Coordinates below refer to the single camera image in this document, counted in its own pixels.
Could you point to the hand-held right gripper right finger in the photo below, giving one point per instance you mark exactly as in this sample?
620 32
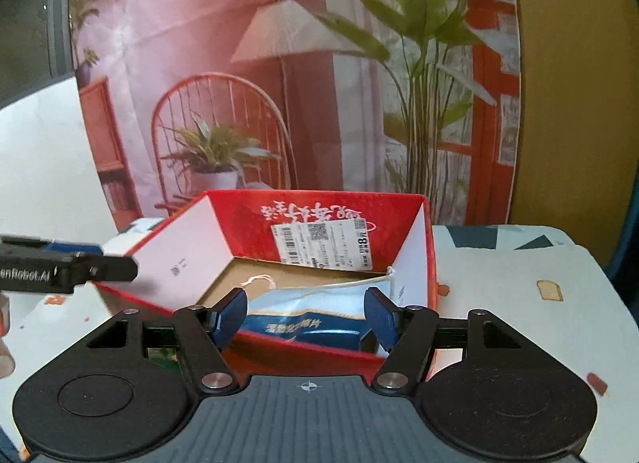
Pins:
380 319

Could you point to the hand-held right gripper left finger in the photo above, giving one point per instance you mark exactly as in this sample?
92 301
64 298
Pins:
230 317

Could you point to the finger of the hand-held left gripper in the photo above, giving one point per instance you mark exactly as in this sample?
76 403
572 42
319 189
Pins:
107 268
75 246

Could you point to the blue and white packet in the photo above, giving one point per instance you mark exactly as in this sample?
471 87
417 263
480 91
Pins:
309 316

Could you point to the red cardboard box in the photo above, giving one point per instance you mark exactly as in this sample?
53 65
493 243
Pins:
239 213

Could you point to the white printed tablecloth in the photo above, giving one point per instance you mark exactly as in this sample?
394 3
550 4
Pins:
524 303

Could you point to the dark window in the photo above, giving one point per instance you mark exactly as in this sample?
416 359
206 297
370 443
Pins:
30 19

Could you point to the wooden board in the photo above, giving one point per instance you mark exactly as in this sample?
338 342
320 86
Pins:
564 94

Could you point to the wall poster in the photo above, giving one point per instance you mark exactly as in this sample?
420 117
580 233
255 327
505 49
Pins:
199 44

